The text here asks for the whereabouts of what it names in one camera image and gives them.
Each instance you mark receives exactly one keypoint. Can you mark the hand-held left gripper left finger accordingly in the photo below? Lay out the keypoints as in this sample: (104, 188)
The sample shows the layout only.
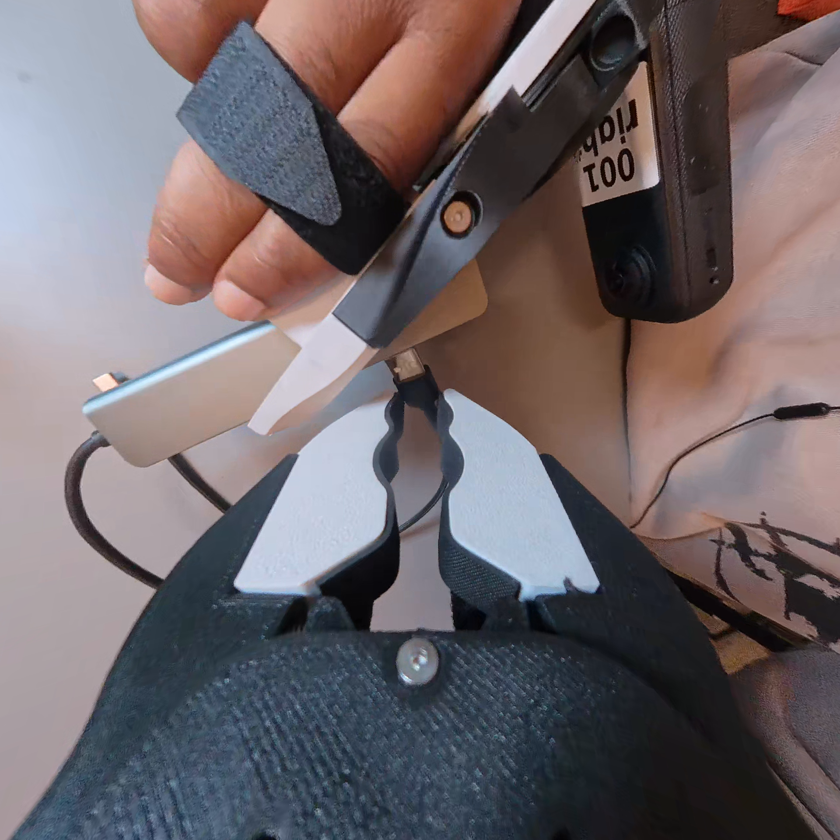
(321, 512)

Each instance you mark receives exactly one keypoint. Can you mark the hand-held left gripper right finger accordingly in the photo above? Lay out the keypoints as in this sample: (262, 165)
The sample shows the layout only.
(518, 512)

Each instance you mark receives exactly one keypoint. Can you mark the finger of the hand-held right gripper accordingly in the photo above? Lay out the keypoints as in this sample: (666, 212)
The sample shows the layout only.
(315, 374)
(453, 308)

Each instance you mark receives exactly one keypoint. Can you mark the slim silver usb hub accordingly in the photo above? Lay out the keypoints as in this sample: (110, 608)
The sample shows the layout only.
(184, 394)

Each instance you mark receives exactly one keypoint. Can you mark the person's right hand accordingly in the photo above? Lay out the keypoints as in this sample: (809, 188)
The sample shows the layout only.
(367, 65)

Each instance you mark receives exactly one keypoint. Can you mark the person's torso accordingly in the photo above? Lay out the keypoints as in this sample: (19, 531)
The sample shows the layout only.
(754, 328)

